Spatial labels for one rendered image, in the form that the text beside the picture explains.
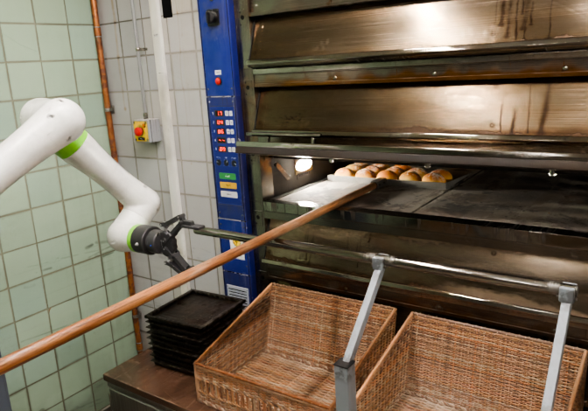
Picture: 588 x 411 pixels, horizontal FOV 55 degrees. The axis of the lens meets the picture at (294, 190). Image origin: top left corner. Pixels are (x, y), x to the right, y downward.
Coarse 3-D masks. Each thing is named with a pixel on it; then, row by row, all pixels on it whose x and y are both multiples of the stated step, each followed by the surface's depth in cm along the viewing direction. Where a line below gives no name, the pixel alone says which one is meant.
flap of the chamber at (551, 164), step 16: (368, 160) 189; (384, 160) 175; (400, 160) 172; (416, 160) 169; (432, 160) 166; (448, 160) 163; (464, 160) 161; (480, 160) 158; (496, 160) 156; (512, 160) 153; (528, 160) 151; (544, 160) 149; (560, 160) 147
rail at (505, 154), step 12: (240, 144) 208; (252, 144) 205; (264, 144) 202; (276, 144) 199; (288, 144) 196; (300, 144) 193; (312, 144) 190; (324, 144) 188; (336, 144) 185; (468, 156) 160; (480, 156) 158; (492, 156) 156; (504, 156) 154; (516, 156) 153; (528, 156) 151; (540, 156) 149; (552, 156) 147; (564, 156) 146; (576, 156) 144
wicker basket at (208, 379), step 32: (288, 288) 224; (256, 320) 222; (320, 320) 215; (352, 320) 207; (384, 320) 200; (224, 352) 207; (256, 352) 223; (288, 352) 223; (320, 352) 214; (224, 384) 188; (256, 384) 179; (288, 384) 203; (320, 384) 202
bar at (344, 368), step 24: (240, 240) 187; (288, 240) 176; (384, 264) 157; (408, 264) 152; (432, 264) 149; (528, 288) 135; (552, 288) 132; (576, 288) 129; (360, 312) 152; (360, 336) 150; (552, 360) 124; (336, 384) 146; (552, 384) 122; (336, 408) 148; (552, 408) 120
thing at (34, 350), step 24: (360, 192) 222; (312, 216) 194; (264, 240) 172; (216, 264) 154; (168, 288) 140; (96, 312) 125; (120, 312) 128; (48, 336) 115; (72, 336) 118; (0, 360) 107; (24, 360) 110
